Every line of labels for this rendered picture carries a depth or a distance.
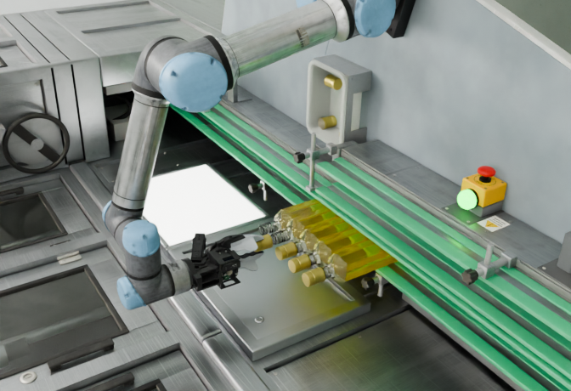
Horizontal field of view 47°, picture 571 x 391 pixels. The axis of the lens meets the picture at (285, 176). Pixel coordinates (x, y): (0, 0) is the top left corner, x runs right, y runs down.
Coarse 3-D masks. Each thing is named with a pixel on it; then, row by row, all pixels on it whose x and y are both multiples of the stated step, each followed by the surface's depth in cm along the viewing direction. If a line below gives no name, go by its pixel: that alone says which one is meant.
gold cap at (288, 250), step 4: (288, 244) 161; (292, 244) 161; (276, 248) 160; (280, 248) 159; (284, 248) 159; (288, 248) 160; (292, 248) 160; (296, 248) 160; (276, 252) 161; (280, 252) 159; (284, 252) 159; (288, 252) 159; (292, 252) 160; (296, 252) 161; (276, 256) 161; (280, 256) 159; (284, 256) 159; (288, 256) 160; (292, 256) 161
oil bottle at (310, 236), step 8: (320, 224) 167; (328, 224) 167; (336, 224) 167; (344, 224) 167; (304, 232) 164; (312, 232) 164; (320, 232) 164; (328, 232) 164; (336, 232) 164; (304, 240) 162; (312, 240) 161; (312, 248) 162
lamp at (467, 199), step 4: (460, 192) 147; (464, 192) 146; (468, 192) 146; (472, 192) 146; (476, 192) 146; (460, 196) 147; (464, 196) 146; (468, 196) 145; (472, 196) 145; (476, 196) 145; (460, 200) 147; (464, 200) 146; (468, 200) 145; (472, 200) 145; (476, 200) 145; (460, 204) 147; (464, 204) 146; (468, 204) 145; (472, 204) 145; (476, 204) 146; (464, 208) 147; (468, 208) 146
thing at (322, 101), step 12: (312, 60) 185; (312, 72) 188; (324, 72) 190; (336, 72) 177; (312, 84) 190; (324, 84) 192; (312, 96) 192; (324, 96) 194; (336, 96) 192; (312, 108) 193; (324, 108) 195; (336, 108) 193; (312, 120) 195; (336, 120) 195; (312, 132) 194; (324, 132) 193; (336, 132) 193
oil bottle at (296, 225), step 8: (328, 208) 174; (304, 216) 170; (312, 216) 170; (320, 216) 170; (328, 216) 170; (336, 216) 171; (288, 224) 168; (296, 224) 166; (304, 224) 166; (312, 224) 167; (296, 232) 166; (296, 240) 167
